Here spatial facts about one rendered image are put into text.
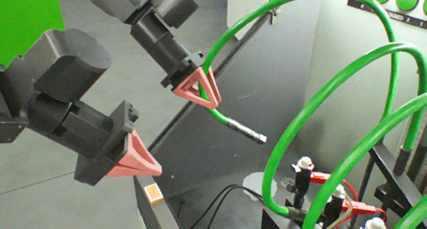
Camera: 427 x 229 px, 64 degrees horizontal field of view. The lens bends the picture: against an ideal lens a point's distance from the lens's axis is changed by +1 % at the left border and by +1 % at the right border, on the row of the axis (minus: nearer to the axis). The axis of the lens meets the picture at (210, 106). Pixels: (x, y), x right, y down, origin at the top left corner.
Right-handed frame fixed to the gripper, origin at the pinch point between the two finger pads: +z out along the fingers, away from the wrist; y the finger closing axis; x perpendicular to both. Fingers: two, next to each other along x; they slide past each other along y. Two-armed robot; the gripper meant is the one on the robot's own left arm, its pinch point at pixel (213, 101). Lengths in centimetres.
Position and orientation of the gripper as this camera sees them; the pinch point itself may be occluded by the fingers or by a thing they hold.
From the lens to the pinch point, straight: 63.3
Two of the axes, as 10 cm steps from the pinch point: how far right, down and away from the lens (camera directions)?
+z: 6.8, 7.3, 0.6
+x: -6.9, 6.1, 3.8
